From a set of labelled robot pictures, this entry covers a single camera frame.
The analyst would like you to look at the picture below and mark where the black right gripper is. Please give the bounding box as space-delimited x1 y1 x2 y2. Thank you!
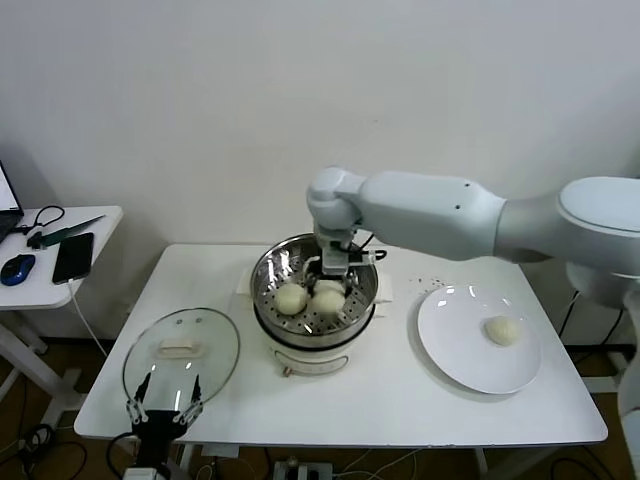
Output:
302 257 362 300

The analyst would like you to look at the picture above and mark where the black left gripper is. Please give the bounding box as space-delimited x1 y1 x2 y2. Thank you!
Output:
124 375 204 469

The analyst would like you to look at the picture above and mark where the glass pot lid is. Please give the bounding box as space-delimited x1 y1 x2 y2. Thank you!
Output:
122 307 241 414

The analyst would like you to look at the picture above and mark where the perforated steel steamer basket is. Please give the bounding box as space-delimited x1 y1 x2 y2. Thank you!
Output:
249 234 380 340

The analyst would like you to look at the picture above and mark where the white electric cooking pot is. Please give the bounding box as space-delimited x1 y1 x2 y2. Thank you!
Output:
235 267 395 380

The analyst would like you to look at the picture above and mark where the white round plate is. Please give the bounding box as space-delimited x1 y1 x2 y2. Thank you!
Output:
417 284 544 396

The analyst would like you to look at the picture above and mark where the grey power strip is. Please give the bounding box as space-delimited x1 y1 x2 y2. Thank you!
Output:
273 460 334 480

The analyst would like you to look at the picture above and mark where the black smartphone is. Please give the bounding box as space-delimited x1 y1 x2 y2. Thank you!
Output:
52 232 96 286

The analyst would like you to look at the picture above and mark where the white side table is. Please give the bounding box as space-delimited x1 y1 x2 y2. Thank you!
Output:
0 206 125 426

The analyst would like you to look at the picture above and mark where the green flat tool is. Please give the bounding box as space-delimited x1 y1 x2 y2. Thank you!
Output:
27 215 108 251

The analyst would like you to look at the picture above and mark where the blue computer mouse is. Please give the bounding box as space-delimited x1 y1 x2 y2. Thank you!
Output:
0 253 38 287

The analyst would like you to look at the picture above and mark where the black laptop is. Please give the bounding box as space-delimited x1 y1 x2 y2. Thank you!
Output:
0 159 26 246

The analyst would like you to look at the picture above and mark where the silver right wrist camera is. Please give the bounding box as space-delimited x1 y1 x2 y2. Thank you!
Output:
321 243 389 277

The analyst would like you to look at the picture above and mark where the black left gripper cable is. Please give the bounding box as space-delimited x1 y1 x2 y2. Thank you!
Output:
107 432 139 476

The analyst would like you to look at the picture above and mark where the black floor cable bundle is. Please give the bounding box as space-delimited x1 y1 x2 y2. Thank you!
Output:
0 423 89 480

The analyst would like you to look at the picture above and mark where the white charging cable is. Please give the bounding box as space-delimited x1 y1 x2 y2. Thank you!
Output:
69 279 109 357

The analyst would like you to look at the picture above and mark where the black looped cable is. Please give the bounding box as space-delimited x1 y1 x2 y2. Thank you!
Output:
14 205 66 236

